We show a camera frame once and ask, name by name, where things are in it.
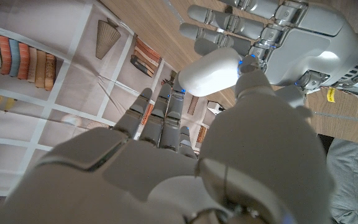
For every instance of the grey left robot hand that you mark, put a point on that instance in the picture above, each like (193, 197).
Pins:
(306, 46)

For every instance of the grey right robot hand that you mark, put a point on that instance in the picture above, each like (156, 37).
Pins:
(259, 155)

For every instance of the white airpods case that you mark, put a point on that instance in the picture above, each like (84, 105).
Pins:
(210, 73)

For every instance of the white power strip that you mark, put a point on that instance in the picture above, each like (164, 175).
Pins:
(213, 107)

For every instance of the person in grey trousers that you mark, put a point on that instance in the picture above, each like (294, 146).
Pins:
(353, 180)

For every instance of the printed bookshelf backdrop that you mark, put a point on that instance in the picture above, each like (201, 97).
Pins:
(73, 77)

